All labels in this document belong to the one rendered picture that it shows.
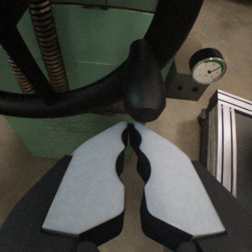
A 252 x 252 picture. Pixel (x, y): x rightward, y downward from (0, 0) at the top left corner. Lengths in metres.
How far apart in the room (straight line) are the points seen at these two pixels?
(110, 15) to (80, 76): 0.16
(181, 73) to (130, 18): 0.14
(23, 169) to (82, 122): 0.46
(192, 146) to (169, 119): 0.19
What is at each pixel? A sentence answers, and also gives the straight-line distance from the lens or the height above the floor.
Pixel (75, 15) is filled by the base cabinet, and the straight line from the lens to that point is 0.35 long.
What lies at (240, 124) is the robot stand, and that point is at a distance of 1.01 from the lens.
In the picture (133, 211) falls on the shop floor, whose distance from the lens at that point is 0.89.
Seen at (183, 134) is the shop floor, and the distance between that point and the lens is 1.08.
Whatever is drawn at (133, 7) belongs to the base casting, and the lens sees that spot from 0.34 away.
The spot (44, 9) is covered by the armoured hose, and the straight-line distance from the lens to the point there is 0.22.
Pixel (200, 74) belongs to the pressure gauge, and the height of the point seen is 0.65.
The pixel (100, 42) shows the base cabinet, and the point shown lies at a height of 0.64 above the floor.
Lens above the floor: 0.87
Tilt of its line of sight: 60 degrees down
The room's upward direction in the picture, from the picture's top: 16 degrees clockwise
